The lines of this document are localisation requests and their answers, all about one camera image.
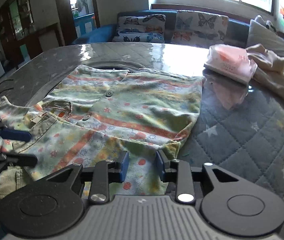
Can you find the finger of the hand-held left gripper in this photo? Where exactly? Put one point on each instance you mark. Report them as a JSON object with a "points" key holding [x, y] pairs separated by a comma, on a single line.
{"points": [[19, 160], [17, 135]]}

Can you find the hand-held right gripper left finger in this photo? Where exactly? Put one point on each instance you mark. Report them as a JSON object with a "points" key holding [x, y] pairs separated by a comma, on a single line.
{"points": [[125, 165]]}

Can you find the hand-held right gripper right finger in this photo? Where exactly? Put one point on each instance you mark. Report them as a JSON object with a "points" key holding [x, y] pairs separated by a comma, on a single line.
{"points": [[159, 165]]}

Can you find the striped floral child jacket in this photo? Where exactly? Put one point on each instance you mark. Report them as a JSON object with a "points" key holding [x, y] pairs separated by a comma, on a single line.
{"points": [[132, 105]]}

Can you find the grey quilted table cover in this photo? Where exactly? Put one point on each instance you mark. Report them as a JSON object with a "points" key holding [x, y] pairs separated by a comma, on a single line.
{"points": [[244, 135]]}

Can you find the round black built-in hob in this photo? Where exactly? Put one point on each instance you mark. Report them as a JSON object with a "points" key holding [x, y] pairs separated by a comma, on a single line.
{"points": [[112, 67]]}

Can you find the dark wooden display cabinet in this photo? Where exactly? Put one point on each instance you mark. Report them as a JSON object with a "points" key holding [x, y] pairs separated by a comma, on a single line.
{"points": [[14, 17]]}

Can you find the pink tissue pack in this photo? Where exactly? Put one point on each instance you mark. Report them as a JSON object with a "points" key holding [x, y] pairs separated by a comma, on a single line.
{"points": [[229, 62]]}

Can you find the blue sofa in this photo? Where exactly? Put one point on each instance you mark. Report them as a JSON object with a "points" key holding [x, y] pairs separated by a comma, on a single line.
{"points": [[170, 25]]}

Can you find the beige clothing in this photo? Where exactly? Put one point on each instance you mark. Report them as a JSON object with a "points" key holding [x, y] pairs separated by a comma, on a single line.
{"points": [[274, 80]]}

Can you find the large butterfly print cushion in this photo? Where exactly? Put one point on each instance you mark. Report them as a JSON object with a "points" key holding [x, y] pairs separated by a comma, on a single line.
{"points": [[199, 27]]}

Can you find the grey pillow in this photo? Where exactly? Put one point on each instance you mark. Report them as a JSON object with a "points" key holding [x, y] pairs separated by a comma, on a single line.
{"points": [[264, 37]]}

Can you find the panda plush toy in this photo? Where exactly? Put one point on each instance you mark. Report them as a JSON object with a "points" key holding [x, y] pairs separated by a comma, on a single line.
{"points": [[269, 25]]}

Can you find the brown wooden door frame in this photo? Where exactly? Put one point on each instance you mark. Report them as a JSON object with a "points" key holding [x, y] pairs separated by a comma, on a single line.
{"points": [[63, 17]]}

